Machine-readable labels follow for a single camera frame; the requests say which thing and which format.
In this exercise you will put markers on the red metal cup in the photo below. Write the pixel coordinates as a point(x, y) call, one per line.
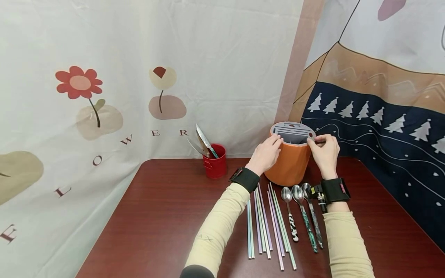
point(216, 166)

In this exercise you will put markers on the person's right thumb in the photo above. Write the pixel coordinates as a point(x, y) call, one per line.
point(314, 144)

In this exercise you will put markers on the person's left fingers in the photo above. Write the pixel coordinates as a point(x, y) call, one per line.
point(276, 141)

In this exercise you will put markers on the black wrist band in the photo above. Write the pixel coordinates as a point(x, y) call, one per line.
point(334, 190)
point(246, 178)

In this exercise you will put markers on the person's left forearm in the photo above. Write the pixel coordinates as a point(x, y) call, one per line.
point(217, 231)

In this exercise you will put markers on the large steel knife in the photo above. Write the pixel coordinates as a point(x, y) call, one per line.
point(204, 139)

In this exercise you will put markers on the person's right forearm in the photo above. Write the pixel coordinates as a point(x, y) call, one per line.
point(347, 247)

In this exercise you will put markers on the person's right hand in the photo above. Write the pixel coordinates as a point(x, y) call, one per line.
point(327, 156)

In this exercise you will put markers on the person's left hand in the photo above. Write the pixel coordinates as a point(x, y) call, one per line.
point(264, 156)

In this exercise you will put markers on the person's right fingers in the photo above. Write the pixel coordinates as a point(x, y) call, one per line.
point(323, 137)

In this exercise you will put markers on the orange cutlery holder grey lid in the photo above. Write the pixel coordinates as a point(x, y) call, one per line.
point(290, 166)

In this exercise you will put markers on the small steel knife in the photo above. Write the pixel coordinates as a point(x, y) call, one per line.
point(196, 147)

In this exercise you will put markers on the row of pastel chopsticks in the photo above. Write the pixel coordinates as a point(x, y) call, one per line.
point(264, 227)

